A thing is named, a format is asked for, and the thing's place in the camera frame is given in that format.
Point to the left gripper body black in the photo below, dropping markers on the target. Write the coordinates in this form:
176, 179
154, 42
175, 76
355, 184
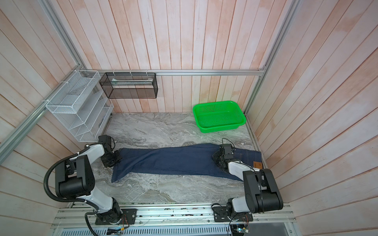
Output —
111, 159

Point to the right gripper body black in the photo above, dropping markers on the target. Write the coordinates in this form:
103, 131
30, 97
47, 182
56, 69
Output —
218, 158

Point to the dark blue denim trousers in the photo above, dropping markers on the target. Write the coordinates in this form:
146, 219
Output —
193, 160

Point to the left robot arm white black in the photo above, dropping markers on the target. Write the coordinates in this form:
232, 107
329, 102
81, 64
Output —
75, 181

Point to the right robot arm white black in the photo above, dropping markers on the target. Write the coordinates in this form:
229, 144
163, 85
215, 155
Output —
261, 191

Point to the green plastic basket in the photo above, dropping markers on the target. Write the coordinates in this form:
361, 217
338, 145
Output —
218, 116

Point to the white mesh tiered shelf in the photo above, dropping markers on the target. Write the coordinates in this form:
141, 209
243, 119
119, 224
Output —
81, 107

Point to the green circuit board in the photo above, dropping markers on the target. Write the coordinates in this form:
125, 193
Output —
238, 230

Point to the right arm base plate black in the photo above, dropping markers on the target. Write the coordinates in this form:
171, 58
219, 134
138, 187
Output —
224, 214

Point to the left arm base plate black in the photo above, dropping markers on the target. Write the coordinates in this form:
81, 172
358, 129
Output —
127, 216

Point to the black mesh wall basket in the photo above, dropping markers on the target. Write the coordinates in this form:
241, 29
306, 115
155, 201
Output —
125, 85

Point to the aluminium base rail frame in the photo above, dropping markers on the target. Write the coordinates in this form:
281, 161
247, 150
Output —
173, 220

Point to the left aluminium wall rail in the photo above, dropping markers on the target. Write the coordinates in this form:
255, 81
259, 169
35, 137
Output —
23, 129

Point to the horizontal aluminium wall rail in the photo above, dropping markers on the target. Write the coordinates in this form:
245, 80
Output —
191, 72

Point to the left aluminium corner post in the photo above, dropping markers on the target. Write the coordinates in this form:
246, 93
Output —
64, 36

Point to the aluminium corner post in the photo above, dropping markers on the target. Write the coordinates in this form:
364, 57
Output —
276, 25
64, 36

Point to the right aluminium corner post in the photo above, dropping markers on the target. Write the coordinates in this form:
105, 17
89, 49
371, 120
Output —
276, 25

